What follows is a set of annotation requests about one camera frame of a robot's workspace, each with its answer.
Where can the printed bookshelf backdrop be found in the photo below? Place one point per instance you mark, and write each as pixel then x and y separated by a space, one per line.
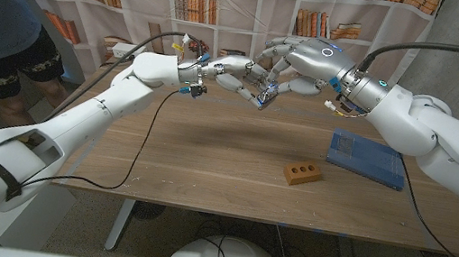
pixel 247 12

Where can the blue book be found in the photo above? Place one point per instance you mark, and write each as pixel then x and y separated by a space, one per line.
pixel 366 158

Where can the white table leg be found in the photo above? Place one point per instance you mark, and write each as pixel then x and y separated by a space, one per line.
pixel 120 226

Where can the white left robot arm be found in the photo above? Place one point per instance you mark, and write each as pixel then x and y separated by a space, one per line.
pixel 85 120

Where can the brown block with holes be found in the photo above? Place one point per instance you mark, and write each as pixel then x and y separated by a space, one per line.
pixel 302 172

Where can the metal padlock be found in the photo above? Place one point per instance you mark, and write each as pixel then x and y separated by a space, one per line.
pixel 265 100

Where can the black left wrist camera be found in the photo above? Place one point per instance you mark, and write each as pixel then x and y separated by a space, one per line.
pixel 196 91

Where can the white power strip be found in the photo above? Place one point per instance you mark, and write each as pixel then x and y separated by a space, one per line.
pixel 121 50

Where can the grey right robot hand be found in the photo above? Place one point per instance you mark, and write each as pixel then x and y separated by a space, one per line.
pixel 321 60

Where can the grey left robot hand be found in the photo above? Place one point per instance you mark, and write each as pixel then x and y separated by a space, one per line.
pixel 234 64

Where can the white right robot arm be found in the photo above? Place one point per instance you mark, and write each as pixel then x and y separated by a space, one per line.
pixel 429 131

